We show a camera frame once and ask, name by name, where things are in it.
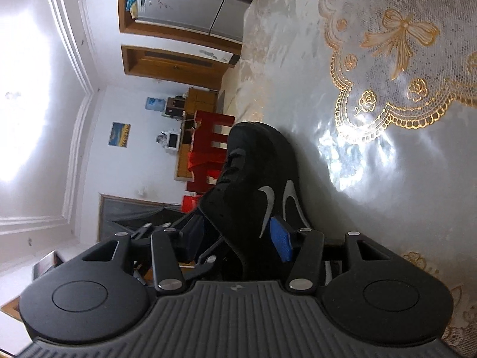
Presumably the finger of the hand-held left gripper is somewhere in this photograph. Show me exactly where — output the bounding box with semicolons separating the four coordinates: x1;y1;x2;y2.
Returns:
130;223;176;240
182;239;239;282

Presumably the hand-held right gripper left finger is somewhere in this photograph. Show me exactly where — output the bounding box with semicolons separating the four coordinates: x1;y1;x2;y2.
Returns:
81;222;205;293

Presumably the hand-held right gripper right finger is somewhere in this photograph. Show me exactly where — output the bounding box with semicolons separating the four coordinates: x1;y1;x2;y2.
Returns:
270;216;393;293

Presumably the black sneaker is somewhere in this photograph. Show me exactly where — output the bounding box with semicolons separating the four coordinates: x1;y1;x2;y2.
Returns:
199;121;310;280

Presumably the dark door curtain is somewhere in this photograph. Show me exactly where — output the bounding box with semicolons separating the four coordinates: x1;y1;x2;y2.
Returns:
99;193;187;241

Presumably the red plastic stool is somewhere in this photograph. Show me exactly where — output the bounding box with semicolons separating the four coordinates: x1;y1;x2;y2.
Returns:
181;192;204;213

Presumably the white monitor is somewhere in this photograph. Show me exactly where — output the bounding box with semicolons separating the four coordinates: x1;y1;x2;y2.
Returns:
166;130;181;155

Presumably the red wooden chair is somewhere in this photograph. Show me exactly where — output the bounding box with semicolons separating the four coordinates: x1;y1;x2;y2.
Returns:
186;110;235;195

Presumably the low wooden cabinet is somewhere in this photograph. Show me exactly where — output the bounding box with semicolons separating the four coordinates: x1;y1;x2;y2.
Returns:
175;87;219;181

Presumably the wooden door with glass panel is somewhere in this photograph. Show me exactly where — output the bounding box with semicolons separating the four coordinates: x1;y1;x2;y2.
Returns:
121;45;239;92

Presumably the silver refrigerator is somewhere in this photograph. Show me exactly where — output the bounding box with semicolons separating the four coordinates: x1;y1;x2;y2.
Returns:
134;0;258;43

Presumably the wall poster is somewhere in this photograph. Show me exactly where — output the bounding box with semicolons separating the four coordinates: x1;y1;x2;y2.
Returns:
108;121;133;148

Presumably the wooden doorway frame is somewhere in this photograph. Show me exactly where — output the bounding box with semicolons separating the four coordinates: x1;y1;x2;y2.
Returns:
117;0;243;51

